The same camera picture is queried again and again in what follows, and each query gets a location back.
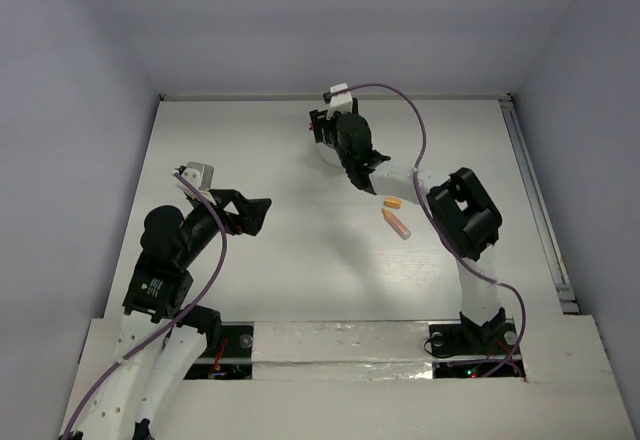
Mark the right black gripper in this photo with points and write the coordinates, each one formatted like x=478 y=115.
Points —
x=322 y=125

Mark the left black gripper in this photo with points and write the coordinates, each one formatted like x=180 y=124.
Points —
x=228 y=211

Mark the orange marker cap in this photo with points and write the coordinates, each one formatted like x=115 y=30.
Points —
x=392 y=203

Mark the orange pastel highlighter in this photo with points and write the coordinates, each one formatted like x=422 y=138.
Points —
x=396 y=224

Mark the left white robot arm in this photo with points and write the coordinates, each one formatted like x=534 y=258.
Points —
x=161 y=334

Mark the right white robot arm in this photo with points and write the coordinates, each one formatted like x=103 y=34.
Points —
x=466 y=220

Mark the white round desk organizer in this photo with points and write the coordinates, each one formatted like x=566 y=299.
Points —
x=329 y=155

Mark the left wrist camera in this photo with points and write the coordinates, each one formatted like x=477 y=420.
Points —
x=199 y=175

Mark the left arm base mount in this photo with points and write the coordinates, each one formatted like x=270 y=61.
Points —
x=231 y=359

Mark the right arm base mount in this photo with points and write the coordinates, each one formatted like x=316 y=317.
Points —
x=455 y=357

